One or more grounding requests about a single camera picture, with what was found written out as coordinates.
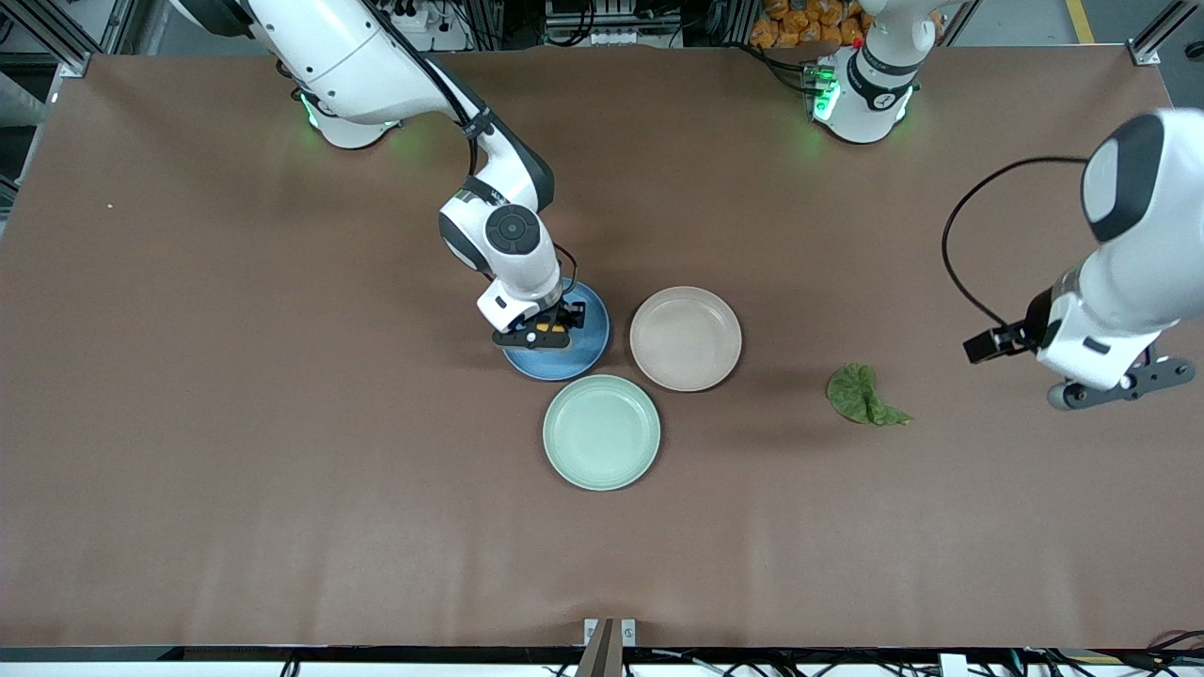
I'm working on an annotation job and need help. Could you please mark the green lettuce leaf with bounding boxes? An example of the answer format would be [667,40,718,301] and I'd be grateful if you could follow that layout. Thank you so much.
[826,363,914,428]

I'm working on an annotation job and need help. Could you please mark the blue round plate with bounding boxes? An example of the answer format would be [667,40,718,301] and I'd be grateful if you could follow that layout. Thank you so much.
[501,278,611,382]

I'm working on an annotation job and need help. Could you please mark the beige round plate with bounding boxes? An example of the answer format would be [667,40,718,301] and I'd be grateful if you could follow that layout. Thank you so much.
[629,286,743,393]

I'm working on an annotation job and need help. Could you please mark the pale green round plate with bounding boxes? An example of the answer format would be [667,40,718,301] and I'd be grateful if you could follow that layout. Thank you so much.
[543,374,661,492]

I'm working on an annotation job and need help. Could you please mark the white power strip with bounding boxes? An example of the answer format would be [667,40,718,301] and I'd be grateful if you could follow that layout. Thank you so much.
[390,0,471,53]

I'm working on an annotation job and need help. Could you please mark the black and white electronics box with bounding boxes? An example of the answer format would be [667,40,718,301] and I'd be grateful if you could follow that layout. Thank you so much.
[544,0,683,48]

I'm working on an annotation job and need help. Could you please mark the pile of orange packets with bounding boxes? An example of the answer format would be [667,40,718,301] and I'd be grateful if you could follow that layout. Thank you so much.
[750,0,871,50]

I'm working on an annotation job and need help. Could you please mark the aluminium frame profile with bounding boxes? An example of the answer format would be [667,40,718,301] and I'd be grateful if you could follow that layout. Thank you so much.
[1129,0,1204,67]
[0,0,128,78]

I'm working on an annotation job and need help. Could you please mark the black base cable bundle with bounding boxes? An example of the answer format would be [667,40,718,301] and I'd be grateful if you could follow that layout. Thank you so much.
[748,42,819,95]

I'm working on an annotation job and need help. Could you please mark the metal clamp bracket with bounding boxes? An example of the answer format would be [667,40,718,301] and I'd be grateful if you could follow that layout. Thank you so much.
[583,618,638,677]

